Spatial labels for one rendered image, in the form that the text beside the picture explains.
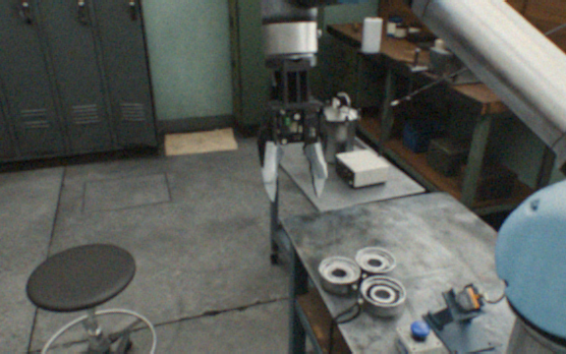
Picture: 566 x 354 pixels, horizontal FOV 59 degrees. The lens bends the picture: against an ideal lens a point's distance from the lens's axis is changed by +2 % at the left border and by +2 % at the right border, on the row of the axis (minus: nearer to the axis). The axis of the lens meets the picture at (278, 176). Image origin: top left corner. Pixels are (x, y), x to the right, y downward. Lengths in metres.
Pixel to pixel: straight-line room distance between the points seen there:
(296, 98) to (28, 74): 3.16
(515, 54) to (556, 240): 0.24
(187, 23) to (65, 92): 1.09
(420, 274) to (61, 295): 1.05
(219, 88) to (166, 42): 0.57
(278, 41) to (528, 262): 0.40
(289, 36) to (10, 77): 3.20
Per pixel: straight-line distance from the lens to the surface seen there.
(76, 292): 1.68
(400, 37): 3.75
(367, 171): 1.97
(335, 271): 1.32
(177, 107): 4.31
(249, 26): 3.88
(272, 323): 2.35
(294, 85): 0.68
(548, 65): 0.61
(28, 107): 3.81
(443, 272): 1.41
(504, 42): 0.62
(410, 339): 1.14
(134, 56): 3.60
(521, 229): 0.46
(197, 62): 4.22
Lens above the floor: 1.64
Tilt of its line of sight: 28 degrees down
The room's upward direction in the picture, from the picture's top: straight up
